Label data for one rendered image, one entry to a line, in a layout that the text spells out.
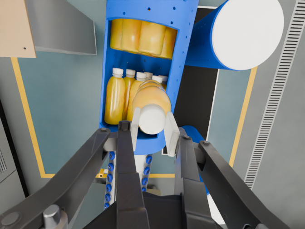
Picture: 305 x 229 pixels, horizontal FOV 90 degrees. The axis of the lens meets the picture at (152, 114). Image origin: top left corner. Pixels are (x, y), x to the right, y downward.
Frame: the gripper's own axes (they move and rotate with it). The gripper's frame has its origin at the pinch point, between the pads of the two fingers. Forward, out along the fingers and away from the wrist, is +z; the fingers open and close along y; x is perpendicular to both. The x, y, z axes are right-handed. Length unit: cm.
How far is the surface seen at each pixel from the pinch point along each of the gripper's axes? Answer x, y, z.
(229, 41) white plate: 20, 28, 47
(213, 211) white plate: -68, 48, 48
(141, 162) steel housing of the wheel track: -48, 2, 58
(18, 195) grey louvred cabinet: -170, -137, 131
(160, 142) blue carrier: -19.0, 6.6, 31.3
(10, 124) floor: -83, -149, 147
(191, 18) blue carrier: 21.5, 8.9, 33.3
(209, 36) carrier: 21, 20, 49
